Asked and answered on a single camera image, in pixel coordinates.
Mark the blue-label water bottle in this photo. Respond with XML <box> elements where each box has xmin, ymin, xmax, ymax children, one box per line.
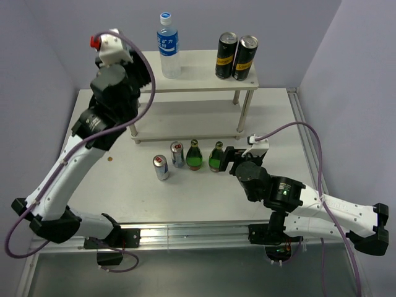
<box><xmin>157</xmin><ymin>12</ymin><xmax>181</xmax><ymax>79</ymax></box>

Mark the silver energy can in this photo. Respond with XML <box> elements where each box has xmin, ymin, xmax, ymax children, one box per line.
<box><xmin>153</xmin><ymin>155</ymin><xmax>170</xmax><ymax>181</ymax></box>
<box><xmin>170</xmin><ymin>141</ymin><xmax>184</xmax><ymax>168</ymax></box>

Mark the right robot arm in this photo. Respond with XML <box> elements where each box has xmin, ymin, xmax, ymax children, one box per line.
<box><xmin>220</xmin><ymin>147</ymin><xmax>389</xmax><ymax>256</ymax></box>

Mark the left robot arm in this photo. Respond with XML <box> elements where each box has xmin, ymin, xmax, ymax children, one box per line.
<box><xmin>11</xmin><ymin>49</ymin><xmax>151</xmax><ymax>247</ymax></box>

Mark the white two-tier shelf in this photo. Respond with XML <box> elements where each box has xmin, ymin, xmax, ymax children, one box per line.
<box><xmin>130</xmin><ymin>50</ymin><xmax>259</xmax><ymax>143</ymax></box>

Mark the right green glass bottle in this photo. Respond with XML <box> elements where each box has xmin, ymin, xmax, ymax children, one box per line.
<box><xmin>209</xmin><ymin>141</ymin><xmax>224</xmax><ymax>173</ymax></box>

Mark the green glass bottle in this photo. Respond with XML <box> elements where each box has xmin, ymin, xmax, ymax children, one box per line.
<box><xmin>186</xmin><ymin>139</ymin><xmax>203</xmax><ymax>171</ymax></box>
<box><xmin>209</xmin><ymin>141</ymin><xmax>224</xmax><ymax>173</ymax></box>

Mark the left green glass bottle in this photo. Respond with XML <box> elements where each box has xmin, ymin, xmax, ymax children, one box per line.
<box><xmin>186</xmin><ymin>139</ymin><xmax>203</xmax><ymax>171</ymax></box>

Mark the left black tall can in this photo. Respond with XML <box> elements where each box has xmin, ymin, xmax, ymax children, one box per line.
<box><xmin>215</xmin><ymin>32</ymin><xmax>238</xmax><ymax>79</ymax></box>

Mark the black tall can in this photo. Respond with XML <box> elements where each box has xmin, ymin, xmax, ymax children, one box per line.
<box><xmin>231</xmin><ymin>35</ymin><xmax>259</xmax><ymax>81</ymax></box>
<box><xmin>215</xmin><ymin>32</ymin><xmax>238</xmax><ymax>79</ymax></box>

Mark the right black tall can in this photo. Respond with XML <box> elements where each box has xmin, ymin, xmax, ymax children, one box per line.
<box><xmin>231</xmin><ymin>35</ymin><xmax>259</xmax><ymax>81</ymax></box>

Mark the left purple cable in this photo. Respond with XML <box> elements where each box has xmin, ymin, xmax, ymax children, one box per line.
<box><xmin>4</xmin><ymin>30</ymin><xmax>157</xmax><ymax>273</ymax></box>

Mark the purple cable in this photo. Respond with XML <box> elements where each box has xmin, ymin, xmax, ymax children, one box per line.
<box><xmin>4</xmin><ymin>30</ymin><xmax>157</xmax><ymax>273</ymax></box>
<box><xmin>256</xmin><ymin>122</ymin><xmax>363</xmax><ymax>297</ymax></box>

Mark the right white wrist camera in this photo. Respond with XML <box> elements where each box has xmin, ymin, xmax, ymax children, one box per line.
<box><xmin>242</xmin><ymin>134</ymin><xmax>270</xmax><ymax>157</ymax></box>

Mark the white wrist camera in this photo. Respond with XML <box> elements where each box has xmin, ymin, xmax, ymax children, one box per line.
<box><xmin>90</xmin><ymin>34</ymin><xmax>133</xmax><ymax>68</ymax></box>
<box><xmin>242</xmin><ymin>134</ymin><xmax>270</xmax><ymax>157</ymax></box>

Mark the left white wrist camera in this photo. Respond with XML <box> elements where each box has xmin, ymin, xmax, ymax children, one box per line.
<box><xmin>90</xmin><ymin>34</ymin><xmax>133</xmax><ymax>68</ymax></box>

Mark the aluminium front rail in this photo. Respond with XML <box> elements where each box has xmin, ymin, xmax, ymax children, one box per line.
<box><xmin>38</xmin><ymin>220</ymin><xmax>342</xmax><ymax>254</ymax></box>

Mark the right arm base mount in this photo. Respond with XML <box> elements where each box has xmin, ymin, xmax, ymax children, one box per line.
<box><xmin>248</xmin><ymin>223</ymin><xmax>303</xmax><ymax>264</ymax></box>

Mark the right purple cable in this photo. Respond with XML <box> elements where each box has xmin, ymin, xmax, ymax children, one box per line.
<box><xmin>256</xmin><ymin>122</ymin><xmax>363</xmax><ymax>297</ymax></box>

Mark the aluminium side rail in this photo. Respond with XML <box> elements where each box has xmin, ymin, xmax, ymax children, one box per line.
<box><xmin>286</xmin><ymin>88</ymin><xmax>319</xmax><ymax>187</ymax></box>

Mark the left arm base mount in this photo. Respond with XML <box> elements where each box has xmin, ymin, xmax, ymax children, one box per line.
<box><xmin>83</xmin><ymin>228</ymin><xmax>140</xmax><ymax>270</ymax></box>

